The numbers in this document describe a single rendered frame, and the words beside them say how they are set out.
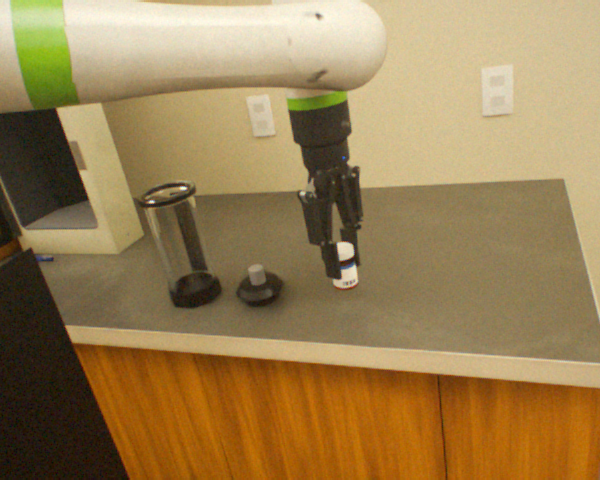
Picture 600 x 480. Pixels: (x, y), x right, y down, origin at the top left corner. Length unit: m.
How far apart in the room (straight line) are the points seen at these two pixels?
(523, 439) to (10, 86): 0.84
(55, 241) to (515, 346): 1.15
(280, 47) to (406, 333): 0.47
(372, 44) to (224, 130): 1.01
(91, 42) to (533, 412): 0.77
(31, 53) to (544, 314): 0.76
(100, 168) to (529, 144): 1.05
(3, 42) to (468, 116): 1.08
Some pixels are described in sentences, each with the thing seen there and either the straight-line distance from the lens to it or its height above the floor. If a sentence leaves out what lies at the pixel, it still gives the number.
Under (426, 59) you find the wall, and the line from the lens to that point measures 1.39.
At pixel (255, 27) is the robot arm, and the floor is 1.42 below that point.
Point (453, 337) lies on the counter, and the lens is 0.84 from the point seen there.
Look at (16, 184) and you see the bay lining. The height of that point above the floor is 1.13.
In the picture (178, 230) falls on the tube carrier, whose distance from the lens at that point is 0.97.
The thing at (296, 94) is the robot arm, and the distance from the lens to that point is 0.78.
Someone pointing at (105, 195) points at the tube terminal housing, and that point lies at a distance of 1.37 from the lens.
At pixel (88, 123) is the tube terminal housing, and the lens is 1.35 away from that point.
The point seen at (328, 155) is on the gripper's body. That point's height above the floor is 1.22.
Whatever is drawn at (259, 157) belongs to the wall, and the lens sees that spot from 1.58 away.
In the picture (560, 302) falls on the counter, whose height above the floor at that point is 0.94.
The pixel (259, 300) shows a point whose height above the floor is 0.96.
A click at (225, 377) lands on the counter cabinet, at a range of 1.03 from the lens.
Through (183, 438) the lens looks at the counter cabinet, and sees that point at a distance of 1.22.
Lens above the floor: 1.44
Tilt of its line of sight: 24 degrees down
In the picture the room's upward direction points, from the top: 11 degrees counter-clockwise
